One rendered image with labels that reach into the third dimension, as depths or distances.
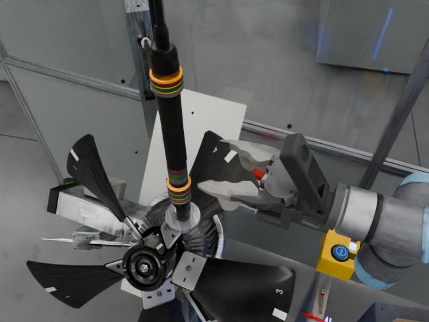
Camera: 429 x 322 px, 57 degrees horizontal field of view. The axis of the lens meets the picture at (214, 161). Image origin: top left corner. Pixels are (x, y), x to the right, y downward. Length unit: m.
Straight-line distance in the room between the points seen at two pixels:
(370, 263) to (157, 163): 0.74
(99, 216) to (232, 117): 0.48
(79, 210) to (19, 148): 1.92
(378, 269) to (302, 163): 0.23
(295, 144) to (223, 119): 0.63
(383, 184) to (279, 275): 0.76
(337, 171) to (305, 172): 1.10
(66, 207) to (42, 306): 1.21
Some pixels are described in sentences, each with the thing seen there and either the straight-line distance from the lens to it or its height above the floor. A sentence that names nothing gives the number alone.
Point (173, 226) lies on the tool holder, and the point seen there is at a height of 1.45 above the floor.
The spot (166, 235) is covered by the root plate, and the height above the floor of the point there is 1.24.
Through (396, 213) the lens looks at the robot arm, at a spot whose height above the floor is 1.66.
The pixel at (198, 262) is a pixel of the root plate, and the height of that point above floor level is 1.19.
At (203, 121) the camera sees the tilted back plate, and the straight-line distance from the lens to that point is 1.16.
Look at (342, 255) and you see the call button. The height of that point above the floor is 1.08.
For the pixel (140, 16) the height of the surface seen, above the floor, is 1.55.
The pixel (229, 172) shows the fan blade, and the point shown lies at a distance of 0.91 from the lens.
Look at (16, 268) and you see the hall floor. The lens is 2.59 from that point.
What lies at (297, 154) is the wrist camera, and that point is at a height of 1.73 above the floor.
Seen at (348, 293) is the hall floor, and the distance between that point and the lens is 2.39.
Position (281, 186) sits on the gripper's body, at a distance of 0.59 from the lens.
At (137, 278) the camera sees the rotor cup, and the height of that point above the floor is 1.20.
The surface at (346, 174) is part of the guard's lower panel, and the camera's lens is 1.65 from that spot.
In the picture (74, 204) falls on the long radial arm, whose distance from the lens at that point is 1.26.
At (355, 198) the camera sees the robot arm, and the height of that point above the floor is 1.66.
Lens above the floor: 2.13
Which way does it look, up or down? 51 degrees down
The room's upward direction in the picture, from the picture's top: straight up
